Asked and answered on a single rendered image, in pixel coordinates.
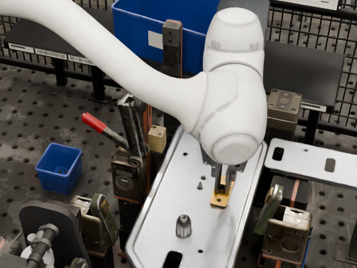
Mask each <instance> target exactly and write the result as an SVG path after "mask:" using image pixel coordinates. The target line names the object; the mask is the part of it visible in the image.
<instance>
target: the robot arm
mask: <svg viewBox="0 0 357 268"><path fill-rule="evenodd" d="M0 15H5V16H13V17H17V18H23V19H27V20H30V21H33V22H36V23H39V24H41V25H43V26H45V27H46V28H48V29H50V30H51V31H53V32H54V33H56V34H58V35H59V36H60V37H62V38H63V39H64V40H65V41H67V42H68V43H69V44H70V45H71V46H73V47H74V48H75V49H76V50H78V51H79V52H80V53H81V54H82V55H84V56H85V57H86V58H87V59H88V60H90V61H91V62H92V63H93V64H94V65H96V66H97V67H98V68H100V69H101V70H102V71H103V72H104V73H106V74H107V75H108V76H109V77H111V78H112V79H113V80H114V81H115V82H117V83H118V84H119V85H120V86H122V87H123V88H124V89H125V90H127V91H128V92H129V93H131V94H132V95H133V96H135V97H136V98H138V99H139V100H141V101H143V102H145V103H147V104H148V105H150V106H152V107H154V108H156V109H158V110H161V111H163V112H165V113H167V114H169V115H171V116H173V117H175V118H176V119H178V120H179V121H180V123H181V125H182V126H183V129H184V131H185V132H188V133H189V134H191V135H193V136H194V137H195V138H197V140H198V141H199V143H200V148H201V154H202V160H203V163H204V164H205V165H208V164H209V165H210V166H211V177H214V178H215V187H214V191H215V192H217V191H218V187H219V185H220V182H221V176H222V166H223V164H224V165H228V168H227V171H226V182H225V194H227V195H228V194H229V191H230V188H231V185H232V181H233V182H234V181H235V179H236V176H237V171H239V172H241V173H243V172H244V170H245V167H246V165H247V162H248V160H249V159H251V158H252V157H253V156H254V154H255V153H256V151H257V150H258V148H259V146H260V144H261V143H262V141H263V139H264V136H265V133H266V126H267V100H266V93H265V90H264V86H263V69H264V57H265V53H264V51H263V49H264V37H263V33H262V28H261V24H260V21H259V19H258V17H257V15H256V14H254V13H253V12H251V11H249V10H246V9H243V8H238V7H231V8H227V9H224V10H220V11H218V12H217V13H216V14H215V15H214V17H213V19H212V21H211V23H210V25H209V28H208V31H207V34H206V41H205V50H204V53H203V72H200V73H199V74H197V75H196V76H194V77H192V78H188V79H180V78H174V77H170V76H167V75H165V74H163V73H160V72H158V71H157V70H155V69H153V68H152V67H150V66H149V65H148V64H146V63H145V62H144V61H143V60H141V59H140V58H139V57H137V56H136V55H135V54H134V53H133V52H132V51H131V50H129V49H128V48H127V47H126V46H125V45H124V44H123V43H121V42H120V41H119V40H118V39H117V38H116V37H115V36H113V35H112V34H111V33H110V32H109V31H108V30H107V29H105V28H104V27H103V26H102V25H101V24H100V23H99V22H98V21H96V20H95V19H94V18H93V17H92V16H91V15H89V14H88V13H87V12H86V11H85V10H84V9H82V8H81V7H80V6H78V5H77V4H76V3H75V2H73V1H72V0H0Z"/></svg>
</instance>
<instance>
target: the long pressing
mask: <svg viewBox="0 0 357 268"><path fill-rule="evenodd" d="M267 152H268V144H267V143H266V141H265V140H263V141H262V143H261V144H260V146H259V148H258V150H257V151H256V153H255V154H254V156H253V157H252V158H251V159H249V160H248V162H247V164H246V167H245V170H244V172H243V173H241V172H239V171H237V176H236V179H235V181H234V184H233V188H232V191H231V194H230V197H229V200H228V203H227V205H226V206H220V205H215V204H211V203H210V198H211V195H212V193H213V190H214V187H215V178H214V177H211V166H210V165H209V164H208V165H205V164H204V163H203V160H202V154H201V148H200V143H199V141H198V140H197V138H195V137H194V136H193V135H191V134H189V133H188V132H185V131H184V129H183V126H182V125H181V124H180V125H179V126H178V127H177V129H176V131H175V133H174V136H173V138H172V140H171V142H170V145H169V147H168V149H167V151H166V154H165V156H164V158H163V160H162V162H161V165H160V167H159V169H158V171H157V174H156V176H155V178H154V180H153V182H152V185H151V187H150V189H149V191H148V194H147V196H146V198H145V200H144V203H143V205H142V208H141V210H140V212H139V214H138V217H137V219H136V221H135V223H134V225H133V228H132V230H131V232H130V234H129V237H128V239H127V241H126V243H125V257H126V259H127V261H128V262H129V264H130V266H131V267H132V268H163V266H164V263H165V261H166V257H167V255H168V253H169V252H177V253H180V254H182V259H181V262H180V265H179V267H178V268H234V267H235V263H236V260H237V256H238V254H239V250H240V247H241V243H242V239H243V236H244V233H245V229H246V226H247V222H248V219H249V216H250V212H251V209H252V205H253V201H254V198H255V195H256V192H257V188H258V184H259V181H260V178H261V174H262V171H263V168H264V162H265V159H266V156H267ZM184 153H187V155H183V154H184ZM203 175H205V176H206V180H202V179H201V177H202V176H203ZM199 182H202V187H203V188H202V189H201V190H200V189H198V184H199ZM182 214H186V215H188V216H189V217H190V219H191V223H192V226H191V231H192V232H191V235H190V236H188V237H186V238H181V237H179V236H178V235H177V234H176V221H177V218H178V217H179V216H180V215H182ZM199 250H202V251H203V252H202V253H199V252H198V251H199Z"/></svg>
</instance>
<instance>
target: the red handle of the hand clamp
mask: <svg viewBox="0 0 357 268"><path fill-rule="evenodd" d="M81 118H82V120H81V121H83V122H84V123H86V124H87V125H88V126H90V127H92V128H93V129H95V130H96V131H97V132H99V133H102V134H103V135H104V136H106V137H107V138H109V139H110V140H111V141H113V142H114V143H116V144H118V145H119V146H120V147H122V148H123V149H125V150H126V151H127V152H129V153H130V150H129V146H128V141H127V140H125V139H124V138H122V137H121V136H120V135H118V134H117V133H115V132H114V131H113V130H111V129H110V128H108V127H107V126H106V125H105V124H103V123H102V122H101V121H99V120H98V119H97V118H95V117H94V116H92V115H91V114H89V113H88V112H87V113H86V114H85V113H83V114H82V115H81ZM140 152H141V156H142V157H143V154H144V152H143V151H142V150H140Z"/></svg>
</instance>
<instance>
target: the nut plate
mask: <svg viewBox="0 0 357 268"><path fill-rule="evenodd" d="M225 179H226V176H224V175H222V176H221V182H220V185H219V187H218V191H217V192H215V191H214V190H213V192H212V195H211V198H210V203H211V204H215V205H220V206H226V205H227V203H228V200H229V197H230V194H231V191H232V188H233V184H234V182H233V181H232V185H231V188H230V191H229V194H228V195H227V194H225V181H224V180H225ZM218 199H220V200H221V202H218V201H217V200H218Z"/></svg>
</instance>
